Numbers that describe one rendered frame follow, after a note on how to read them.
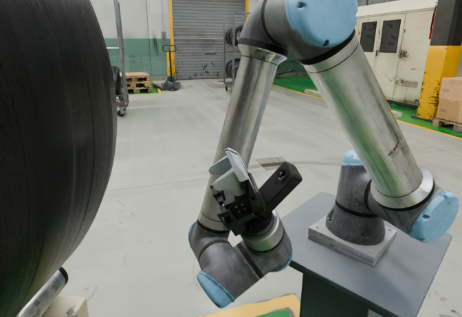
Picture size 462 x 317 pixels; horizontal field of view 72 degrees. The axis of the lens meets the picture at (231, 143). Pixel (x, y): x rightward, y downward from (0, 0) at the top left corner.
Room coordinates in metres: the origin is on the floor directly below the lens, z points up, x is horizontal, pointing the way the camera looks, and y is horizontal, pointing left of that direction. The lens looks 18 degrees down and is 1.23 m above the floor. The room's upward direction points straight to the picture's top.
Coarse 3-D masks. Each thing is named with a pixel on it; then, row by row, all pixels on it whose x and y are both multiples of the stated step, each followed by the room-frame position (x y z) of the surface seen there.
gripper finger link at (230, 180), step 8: (232, 160) 0.46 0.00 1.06; (240, 160) 0.47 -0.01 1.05; (232, 168) 0.47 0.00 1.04; (240, 168) 0.46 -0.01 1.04; (224, 176) 0.47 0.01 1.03; (232, 176) 0.47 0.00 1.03; (240, 176) 0.46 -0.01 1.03; (248, 176) 0.50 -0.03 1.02; (216, 184) 0.47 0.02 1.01; (224, 184) 0.47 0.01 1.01; (232, 184) 0.48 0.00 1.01; (232, 192) 0.48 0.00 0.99; (240, 192) 0.49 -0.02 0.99
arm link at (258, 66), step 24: (264, 0) 0.75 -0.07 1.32; (240, 48) 0.73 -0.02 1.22; (264, 48) 0.69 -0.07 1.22; (288, 48) 0.72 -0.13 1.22; (240, 72) 0.72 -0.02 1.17; (264, 72) 0.70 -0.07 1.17; (240, 96) 0.70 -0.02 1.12; (264, 96) 0.71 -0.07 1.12; (240, 120) 0.69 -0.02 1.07; (240, 144) 0.69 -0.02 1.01; (216, 216) 0.67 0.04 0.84; (192, 240) 0.69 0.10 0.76; (216, 240) 0.65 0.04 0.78
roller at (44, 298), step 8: (56, 272) 0.38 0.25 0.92; (64, 272) 0.39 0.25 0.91; (56, 280) 0.37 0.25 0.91; (64, 280) 0.38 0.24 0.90; (48, 288) 0.35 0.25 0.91; (56, 288) 0.36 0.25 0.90; (40, 296) 0.34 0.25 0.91; (48, 296) 0.35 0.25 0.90; (32, 304) 0.32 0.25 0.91; (40, 304) 0.33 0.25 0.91; (48, 304) 0.34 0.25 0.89; (24, 312) 0.31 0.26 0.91; (32, 312) 0.32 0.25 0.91; (40, 312) 0.33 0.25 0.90
